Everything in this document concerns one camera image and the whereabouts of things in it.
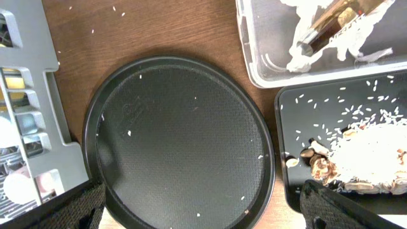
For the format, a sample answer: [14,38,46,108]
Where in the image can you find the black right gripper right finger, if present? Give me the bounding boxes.
[300,180,402,229]

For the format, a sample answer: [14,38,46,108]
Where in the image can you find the round black serving tray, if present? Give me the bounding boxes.
[82,56,275,228]

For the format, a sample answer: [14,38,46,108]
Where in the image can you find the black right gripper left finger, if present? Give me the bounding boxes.
[1,181,106,229]

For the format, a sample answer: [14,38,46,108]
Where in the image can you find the rice and nut food scraps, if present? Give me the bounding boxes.
[284,74,407,195]

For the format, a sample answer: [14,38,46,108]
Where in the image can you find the grey plastic dishwasher rack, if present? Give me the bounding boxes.
[1,0,88,225]

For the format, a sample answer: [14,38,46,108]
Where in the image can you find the gold snack wrapper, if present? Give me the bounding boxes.
[297,0,384,57]

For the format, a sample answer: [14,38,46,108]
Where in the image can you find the black rectangular food-waste tray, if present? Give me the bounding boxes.
[274,71,407,216]

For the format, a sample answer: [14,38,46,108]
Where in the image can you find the clear plastic waste bin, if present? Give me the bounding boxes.
[236,0,406,88]

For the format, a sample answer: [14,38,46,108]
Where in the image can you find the light blue plastic cup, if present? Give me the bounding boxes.
[15,114,39,135]

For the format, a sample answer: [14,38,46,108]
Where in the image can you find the pink plastic cup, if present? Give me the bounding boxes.
[3,166,55,205]

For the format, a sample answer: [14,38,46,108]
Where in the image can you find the white paper napkin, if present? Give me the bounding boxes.
[281,0,395,73]

